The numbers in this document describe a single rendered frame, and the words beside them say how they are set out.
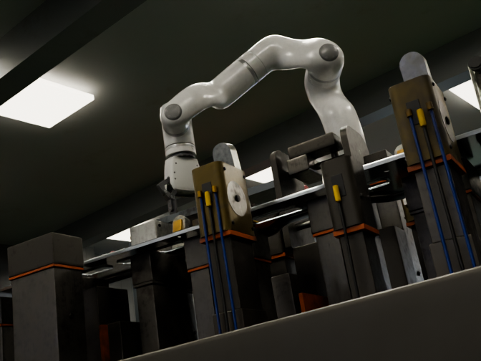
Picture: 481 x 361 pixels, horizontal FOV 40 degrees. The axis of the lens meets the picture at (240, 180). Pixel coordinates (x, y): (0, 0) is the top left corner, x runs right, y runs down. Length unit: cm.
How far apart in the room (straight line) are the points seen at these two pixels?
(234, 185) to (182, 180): 71
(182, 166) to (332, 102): 45
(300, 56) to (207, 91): 28
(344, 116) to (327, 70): 13
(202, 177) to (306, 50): 87
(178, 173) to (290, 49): 48
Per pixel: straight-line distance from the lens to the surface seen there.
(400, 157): 103
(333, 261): 111
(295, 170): 141
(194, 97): 177
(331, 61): 183
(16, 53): 454
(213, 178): 105
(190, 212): 167
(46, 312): 126
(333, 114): 184
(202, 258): 123
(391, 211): 134
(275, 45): 192
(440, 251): 86
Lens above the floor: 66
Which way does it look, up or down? 19 degrees up
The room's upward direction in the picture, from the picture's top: 9 degrees counter-clockwise
